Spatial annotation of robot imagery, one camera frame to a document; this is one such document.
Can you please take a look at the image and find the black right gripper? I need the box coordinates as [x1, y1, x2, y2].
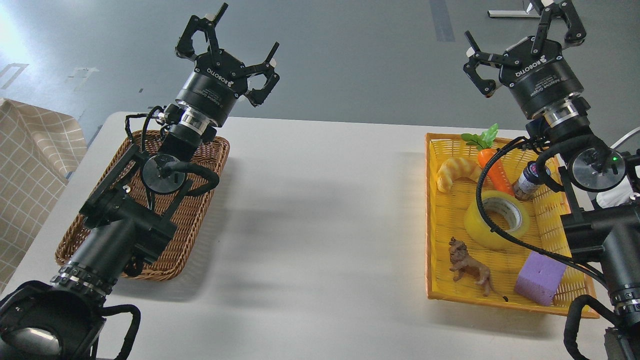
[463, 0, 588, 120]

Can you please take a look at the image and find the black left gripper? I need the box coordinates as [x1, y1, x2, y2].
[175, 2, 281, 128]

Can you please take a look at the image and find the yellow tape roll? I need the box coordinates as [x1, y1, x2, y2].
[463, 190, 531, 251]

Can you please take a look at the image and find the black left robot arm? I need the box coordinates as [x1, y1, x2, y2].
[1, 3, 280, 360]

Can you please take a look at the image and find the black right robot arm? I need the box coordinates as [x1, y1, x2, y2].
[463, 0, 640, 360]

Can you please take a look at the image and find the white metal stand base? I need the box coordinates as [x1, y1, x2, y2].
[486, 0, 551, 19]

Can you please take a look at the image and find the toy carrot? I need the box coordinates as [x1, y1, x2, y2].
[461, 123, 515, 196]

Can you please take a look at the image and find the small jar with purple lid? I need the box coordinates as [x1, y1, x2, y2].
[512, 161, 545, 201]

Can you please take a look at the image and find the toy croissant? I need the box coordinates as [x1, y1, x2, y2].
[436, 157, 483, 193]

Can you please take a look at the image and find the yellow plastic basket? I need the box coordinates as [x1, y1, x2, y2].
[425, 133, 597, 317]

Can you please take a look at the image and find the brown wicker basket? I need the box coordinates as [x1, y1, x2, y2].
[54, 130, 231, 281]

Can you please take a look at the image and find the beige checkered cloth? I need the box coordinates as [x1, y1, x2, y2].
[0, 98, 87, 290]

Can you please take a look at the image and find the brown toy lion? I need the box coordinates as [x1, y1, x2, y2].
[448, 236, 503, 297]

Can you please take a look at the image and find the purple foam cube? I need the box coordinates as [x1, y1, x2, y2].
[514, 251, 567, 306]

